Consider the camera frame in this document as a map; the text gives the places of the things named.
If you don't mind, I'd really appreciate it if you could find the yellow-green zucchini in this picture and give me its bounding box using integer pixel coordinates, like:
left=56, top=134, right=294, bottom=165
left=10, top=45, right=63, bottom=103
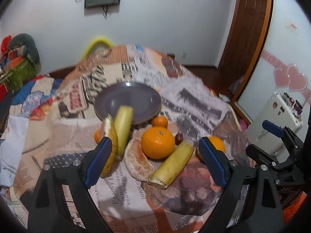
left=148, top=141, right=194, bottom=189
left=114, top=105, right=134, bottom=160

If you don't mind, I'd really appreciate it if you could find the large orange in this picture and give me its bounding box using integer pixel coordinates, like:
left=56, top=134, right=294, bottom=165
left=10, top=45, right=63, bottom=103
left=141, top=127, right=175, bottom=160

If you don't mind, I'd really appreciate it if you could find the small orange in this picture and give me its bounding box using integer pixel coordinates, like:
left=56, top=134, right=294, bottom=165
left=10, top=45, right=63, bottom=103
left=152, top=116, right=168, bottom=128

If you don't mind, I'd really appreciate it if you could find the white appliance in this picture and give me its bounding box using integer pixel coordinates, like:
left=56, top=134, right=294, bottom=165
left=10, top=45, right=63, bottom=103
left=246, top=92, right=303, bottom=163

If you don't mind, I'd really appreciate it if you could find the peeled pomelo segment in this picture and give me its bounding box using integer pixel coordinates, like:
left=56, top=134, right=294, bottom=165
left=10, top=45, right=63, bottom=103
left=123, top=138, right=155, bottom=182

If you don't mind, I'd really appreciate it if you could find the pomelo piece with rind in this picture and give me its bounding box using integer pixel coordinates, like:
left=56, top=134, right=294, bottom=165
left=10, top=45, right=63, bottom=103
left=100, top=114, right=118, bottom=178

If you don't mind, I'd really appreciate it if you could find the dark red grape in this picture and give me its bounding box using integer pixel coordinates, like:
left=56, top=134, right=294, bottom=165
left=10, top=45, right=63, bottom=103
left=175, top=133, right=183, bottom=145

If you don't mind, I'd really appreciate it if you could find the upright yellow-green zucchini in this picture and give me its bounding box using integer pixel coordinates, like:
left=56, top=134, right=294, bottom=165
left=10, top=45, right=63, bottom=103
left=114, top=105, right=134, bottom=160

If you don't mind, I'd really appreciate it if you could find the patchwork quilt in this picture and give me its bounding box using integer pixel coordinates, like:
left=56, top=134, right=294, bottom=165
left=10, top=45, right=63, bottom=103
left=9, top=75, right=63, bottom=118

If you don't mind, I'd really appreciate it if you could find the brown wooden door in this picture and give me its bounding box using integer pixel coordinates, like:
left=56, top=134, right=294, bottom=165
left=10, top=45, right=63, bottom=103
left=218, top=0, right=273, bottom=103

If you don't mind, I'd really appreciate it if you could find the newspaper print tablecloth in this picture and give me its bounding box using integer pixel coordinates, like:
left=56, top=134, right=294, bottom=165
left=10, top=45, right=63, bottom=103
left=10, top=45, right=250, bottom=232

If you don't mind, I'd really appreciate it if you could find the purple round plate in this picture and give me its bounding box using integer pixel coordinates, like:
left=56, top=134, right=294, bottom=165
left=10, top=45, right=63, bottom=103
left=94, top=82, right=161, bottom=125

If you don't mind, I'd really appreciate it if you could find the pile of colourful clothes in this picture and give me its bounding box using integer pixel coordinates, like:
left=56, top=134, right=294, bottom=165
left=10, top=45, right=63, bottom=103
left=1, top=33, right=41, bottom=95

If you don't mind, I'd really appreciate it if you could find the pink heart wall decoration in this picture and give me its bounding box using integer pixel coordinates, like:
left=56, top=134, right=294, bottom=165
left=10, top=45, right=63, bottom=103
left=261, top=50, right=310, bottom=105

